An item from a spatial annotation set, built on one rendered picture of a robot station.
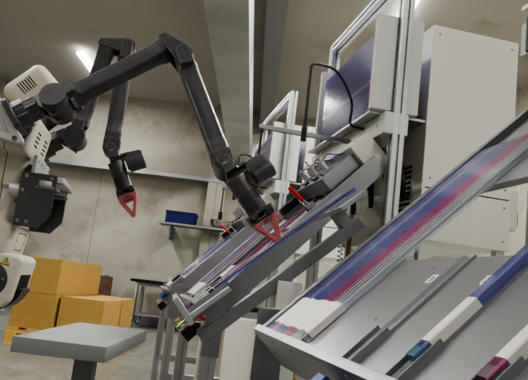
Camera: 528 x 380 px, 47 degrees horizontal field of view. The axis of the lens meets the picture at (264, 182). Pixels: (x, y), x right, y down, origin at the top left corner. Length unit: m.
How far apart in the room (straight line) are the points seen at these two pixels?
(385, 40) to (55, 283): 4.69
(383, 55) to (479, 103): 0.37
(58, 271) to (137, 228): 4.46
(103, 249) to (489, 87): 8.93
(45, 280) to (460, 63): 4.81
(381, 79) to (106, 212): 8.90
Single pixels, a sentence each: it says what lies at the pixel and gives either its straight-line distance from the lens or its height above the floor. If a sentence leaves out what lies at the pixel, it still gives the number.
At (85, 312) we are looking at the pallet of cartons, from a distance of 6.06.
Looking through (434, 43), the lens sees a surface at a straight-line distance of 2.12.
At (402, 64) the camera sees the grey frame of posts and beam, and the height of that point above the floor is 1.54.
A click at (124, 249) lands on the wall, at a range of 10.46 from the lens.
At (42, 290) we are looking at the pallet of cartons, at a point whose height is 0.52.
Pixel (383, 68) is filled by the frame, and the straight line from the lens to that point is 1.99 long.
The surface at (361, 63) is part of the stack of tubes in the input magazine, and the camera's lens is 2.14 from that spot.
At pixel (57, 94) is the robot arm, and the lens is 1.78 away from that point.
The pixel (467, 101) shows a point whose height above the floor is 1.48.
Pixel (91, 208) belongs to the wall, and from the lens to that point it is 10.66.
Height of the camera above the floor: 0.79
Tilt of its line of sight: 10 degrees up
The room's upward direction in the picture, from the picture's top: 7 degrees clockwise
